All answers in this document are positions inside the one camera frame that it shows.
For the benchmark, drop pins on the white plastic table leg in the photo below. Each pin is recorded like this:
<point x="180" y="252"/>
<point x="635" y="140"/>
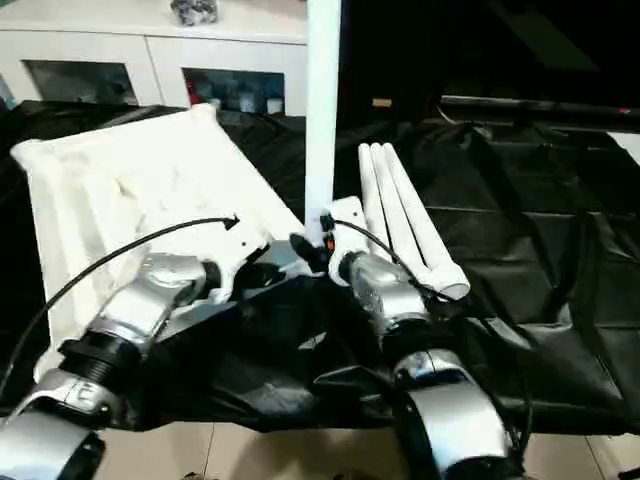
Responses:
<point x="370" y="190"/>
<point x="392" y="200"/>
<point x="420" y="220"/>
<point x="322" y="125"/>

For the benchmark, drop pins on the white plastic table top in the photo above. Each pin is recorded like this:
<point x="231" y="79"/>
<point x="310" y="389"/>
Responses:
<point x="150" y="165"/>

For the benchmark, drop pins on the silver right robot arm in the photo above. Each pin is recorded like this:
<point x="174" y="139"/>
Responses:
<point x="390" y="295"/>

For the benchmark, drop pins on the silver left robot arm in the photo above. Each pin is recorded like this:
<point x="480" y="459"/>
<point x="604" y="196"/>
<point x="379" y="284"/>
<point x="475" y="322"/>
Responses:
<point x="140" y="300"/>

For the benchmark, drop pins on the small white jar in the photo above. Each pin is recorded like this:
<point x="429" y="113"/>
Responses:
<point x="247" y="105"/>
<point x="273" y="106"/>

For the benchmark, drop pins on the tan tape piece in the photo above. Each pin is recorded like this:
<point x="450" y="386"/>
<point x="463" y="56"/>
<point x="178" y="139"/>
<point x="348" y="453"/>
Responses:
<point x="382" y="102"/>

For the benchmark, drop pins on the red bottle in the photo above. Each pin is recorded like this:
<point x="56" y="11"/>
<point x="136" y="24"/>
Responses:
<point x="192" y="95"/>

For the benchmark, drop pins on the black plastic sheet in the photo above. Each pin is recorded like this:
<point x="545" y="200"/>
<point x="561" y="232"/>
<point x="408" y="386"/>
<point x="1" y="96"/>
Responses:
<point x="525" y="250"/>

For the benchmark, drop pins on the long black pole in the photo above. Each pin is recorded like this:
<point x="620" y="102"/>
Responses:
<point x="525" y="105"/>

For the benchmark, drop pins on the black backdrop curtain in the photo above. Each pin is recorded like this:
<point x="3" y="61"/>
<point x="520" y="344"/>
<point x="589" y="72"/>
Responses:
<point x="475" y="45"/>

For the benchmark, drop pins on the clear bag of dark items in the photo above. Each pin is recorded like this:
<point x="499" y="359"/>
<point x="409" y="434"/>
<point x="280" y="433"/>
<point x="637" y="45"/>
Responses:
<point x="195" y="11"/>

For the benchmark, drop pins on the white cabinet with glass doors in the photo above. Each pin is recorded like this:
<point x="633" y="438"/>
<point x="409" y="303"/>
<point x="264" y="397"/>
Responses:
<point x="125" y="45"/>

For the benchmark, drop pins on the white flat board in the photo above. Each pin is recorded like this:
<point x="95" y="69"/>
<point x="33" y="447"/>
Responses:
<point x="627" y="145"/>

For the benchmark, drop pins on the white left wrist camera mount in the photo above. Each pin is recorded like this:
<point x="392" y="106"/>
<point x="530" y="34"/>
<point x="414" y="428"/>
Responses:
<point x="240" y="250"/>

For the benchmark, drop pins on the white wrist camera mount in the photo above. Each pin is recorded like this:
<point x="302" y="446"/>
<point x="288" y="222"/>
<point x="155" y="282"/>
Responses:
<point x="240" y="250"/>
<point x="347" y="215"/>

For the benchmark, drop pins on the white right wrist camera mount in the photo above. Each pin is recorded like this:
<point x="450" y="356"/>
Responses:
<point x="347" y="215"/>

